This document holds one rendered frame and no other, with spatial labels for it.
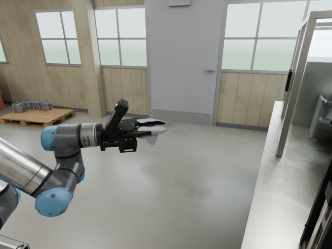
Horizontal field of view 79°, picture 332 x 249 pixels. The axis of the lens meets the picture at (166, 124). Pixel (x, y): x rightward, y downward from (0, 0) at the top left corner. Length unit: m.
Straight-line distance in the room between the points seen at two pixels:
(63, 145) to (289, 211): 0.81
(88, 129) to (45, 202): 0.21
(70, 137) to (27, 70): 5.06
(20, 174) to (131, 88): 3.67
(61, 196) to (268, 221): 0.67
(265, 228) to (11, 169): 0.76
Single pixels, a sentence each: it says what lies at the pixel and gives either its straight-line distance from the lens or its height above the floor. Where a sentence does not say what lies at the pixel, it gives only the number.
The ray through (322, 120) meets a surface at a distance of 1.22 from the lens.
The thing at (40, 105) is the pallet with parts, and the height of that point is 0.23.
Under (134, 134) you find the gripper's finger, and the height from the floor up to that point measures 1.23.
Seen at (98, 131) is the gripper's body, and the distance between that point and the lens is 0.62.
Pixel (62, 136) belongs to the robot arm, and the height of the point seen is 1.23.
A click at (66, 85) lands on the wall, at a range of 5.01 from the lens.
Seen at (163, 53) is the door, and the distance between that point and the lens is 3.75.
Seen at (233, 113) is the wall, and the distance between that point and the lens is 3.85.
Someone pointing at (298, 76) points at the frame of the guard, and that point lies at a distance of 1.15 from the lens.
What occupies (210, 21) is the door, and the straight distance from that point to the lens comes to 3.61.
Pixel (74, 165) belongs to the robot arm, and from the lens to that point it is 0.67.
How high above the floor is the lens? 1.48
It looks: 22 degrees down
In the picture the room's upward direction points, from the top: straight up
